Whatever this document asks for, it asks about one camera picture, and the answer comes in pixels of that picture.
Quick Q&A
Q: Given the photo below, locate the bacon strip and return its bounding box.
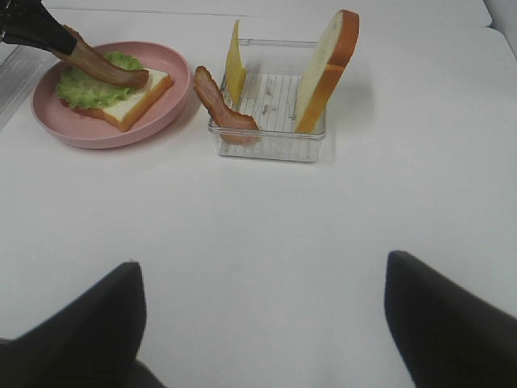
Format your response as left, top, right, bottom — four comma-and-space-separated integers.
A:
52, 24, 149, 89
193, 65, 259, 130

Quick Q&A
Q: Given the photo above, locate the clear plastic tray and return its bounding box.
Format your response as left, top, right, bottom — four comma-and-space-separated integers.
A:
208, 39, 326, 162
1, 45, 53, 129

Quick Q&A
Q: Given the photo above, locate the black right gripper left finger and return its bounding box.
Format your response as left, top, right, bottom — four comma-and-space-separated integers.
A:
1, 262, 145, 387

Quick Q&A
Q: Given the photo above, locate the green lettuce leaf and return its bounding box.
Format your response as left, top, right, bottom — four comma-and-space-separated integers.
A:
55, 67, 137, 109

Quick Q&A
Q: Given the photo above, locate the right clear plastic tray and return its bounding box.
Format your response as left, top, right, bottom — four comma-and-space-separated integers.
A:
208, 39, 326, 162

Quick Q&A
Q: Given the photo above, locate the bread slice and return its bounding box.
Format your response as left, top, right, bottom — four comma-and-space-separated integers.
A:
294, 10, 359, 133
58, 69, 174, 132

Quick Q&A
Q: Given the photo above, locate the yellow cheese slice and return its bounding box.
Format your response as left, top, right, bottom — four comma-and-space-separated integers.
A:
225, 19, 246, 105

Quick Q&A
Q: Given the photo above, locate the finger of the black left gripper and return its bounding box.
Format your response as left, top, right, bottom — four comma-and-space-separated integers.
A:
22, 1, 77, 43
2, 25, 77, 55

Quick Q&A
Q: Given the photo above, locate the pink round plate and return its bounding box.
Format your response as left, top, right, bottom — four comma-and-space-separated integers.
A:
32, 41, 193, 149

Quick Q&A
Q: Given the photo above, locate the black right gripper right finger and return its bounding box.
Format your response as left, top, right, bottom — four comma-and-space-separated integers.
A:
384, 251, 516, 387

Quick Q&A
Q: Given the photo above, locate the left clear plastic tray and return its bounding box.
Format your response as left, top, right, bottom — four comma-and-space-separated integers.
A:
1, 45, 53, 129

